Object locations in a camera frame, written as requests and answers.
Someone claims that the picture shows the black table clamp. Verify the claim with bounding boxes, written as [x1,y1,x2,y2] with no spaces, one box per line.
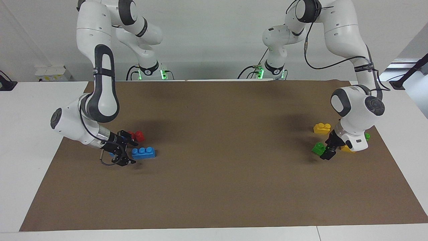
[0,70,18,91]

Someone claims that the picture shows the black left arm gripper cable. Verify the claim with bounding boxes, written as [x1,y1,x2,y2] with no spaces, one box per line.
[304,0,391,91]

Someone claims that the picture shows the black stand with clamp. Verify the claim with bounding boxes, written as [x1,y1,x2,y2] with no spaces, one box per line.
[390,54,428,90]

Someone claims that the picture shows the blue three-stud toy brick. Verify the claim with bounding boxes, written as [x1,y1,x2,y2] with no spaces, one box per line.
[108,132,127,158]
[131,147,156,160]

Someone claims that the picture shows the black base power cable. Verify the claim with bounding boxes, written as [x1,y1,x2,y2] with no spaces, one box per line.
[126,65,141,81]
[237,50,270,80]

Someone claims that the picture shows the brown paper table mat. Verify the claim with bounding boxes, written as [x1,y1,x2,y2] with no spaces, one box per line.
[19,80,428,232]

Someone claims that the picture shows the black arm gripper cable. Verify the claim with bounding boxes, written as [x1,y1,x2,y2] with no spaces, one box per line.
[304,0,391,91]
[80,95,117,167]

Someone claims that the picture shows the black right arm gripper cable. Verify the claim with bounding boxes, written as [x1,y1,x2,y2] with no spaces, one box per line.
[80,95,117,167]

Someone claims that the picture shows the white power strip box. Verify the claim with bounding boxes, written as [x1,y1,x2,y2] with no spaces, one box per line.
[35,65,72,82]

